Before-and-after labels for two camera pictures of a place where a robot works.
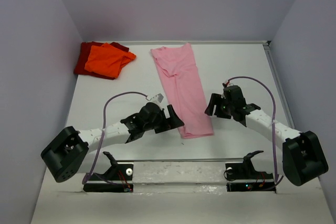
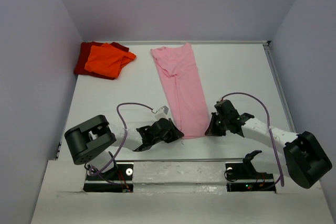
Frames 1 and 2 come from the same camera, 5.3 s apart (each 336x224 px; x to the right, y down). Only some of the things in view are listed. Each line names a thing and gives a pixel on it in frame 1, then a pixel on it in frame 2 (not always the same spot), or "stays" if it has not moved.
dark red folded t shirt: x=83 y=55 stays
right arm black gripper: x=216 y=99 -> x=212 y=130
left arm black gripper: x=171 y=123 -> x=174 y=134
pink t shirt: x=180 y=76 stays
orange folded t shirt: x=106 y=60 stays
